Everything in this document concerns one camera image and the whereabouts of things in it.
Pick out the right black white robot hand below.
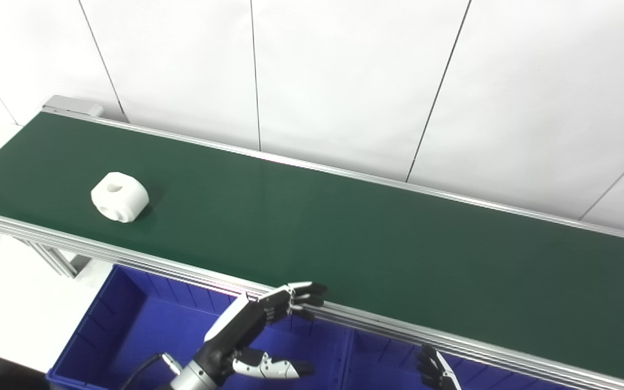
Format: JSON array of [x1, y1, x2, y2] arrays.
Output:
[[416, 343, 462, 390]]

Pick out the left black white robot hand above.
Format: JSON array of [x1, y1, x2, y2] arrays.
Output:
[[198, 281, 328, 380]]

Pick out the white plastic part with holes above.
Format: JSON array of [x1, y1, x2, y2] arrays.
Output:
[[90, 172, 150, 223]]

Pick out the blue plastic bin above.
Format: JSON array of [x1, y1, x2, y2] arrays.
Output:
[[47, 264, 354, 390], [341, 327, 568, 390]]

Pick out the green conveyor belt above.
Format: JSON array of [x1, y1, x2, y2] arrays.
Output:
[[0, 112, 624, 388], [0, 95, 624, 390]]

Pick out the aluminium conveyor leg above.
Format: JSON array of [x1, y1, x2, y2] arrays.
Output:
[[18, 240, 94, 278]]

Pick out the grey conveyor end housing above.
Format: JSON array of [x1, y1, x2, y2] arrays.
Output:
[[42, 95, 105, 118]]

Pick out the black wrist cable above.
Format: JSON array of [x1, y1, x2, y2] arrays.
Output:
[[119, 353, 165, 390]]

